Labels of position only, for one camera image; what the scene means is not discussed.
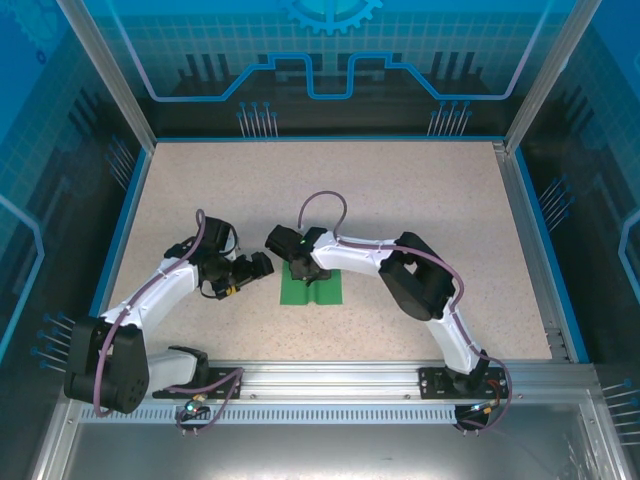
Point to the aluminium mounting rail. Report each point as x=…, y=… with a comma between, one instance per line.
x=330, y=380

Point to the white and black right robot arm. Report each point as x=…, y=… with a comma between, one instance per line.
x=350, y=257

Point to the aluminium frame post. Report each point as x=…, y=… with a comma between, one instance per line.
x=550, y=75
x=110, y=75

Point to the green square paper sheet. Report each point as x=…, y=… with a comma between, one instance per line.
x=330, y=292

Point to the blue table edge strip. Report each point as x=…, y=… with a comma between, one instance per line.
x=118, y=250

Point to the metal tray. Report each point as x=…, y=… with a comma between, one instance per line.
x=320, y=450

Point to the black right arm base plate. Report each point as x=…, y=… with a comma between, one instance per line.
x=432, y=382

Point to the aluminium side rail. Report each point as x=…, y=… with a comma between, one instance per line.
x=518, y=210

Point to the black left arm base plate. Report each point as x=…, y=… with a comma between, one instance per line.
x=222, y=377

